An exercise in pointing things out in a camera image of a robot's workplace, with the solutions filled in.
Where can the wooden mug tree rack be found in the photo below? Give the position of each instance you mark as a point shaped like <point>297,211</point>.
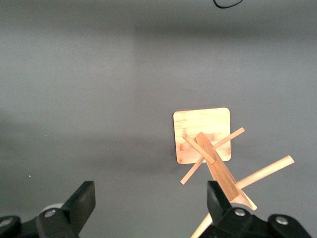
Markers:
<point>200,126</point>

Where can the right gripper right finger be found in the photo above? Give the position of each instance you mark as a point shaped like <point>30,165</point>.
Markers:
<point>219,210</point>

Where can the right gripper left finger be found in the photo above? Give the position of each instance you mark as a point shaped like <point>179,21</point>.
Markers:
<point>76,210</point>

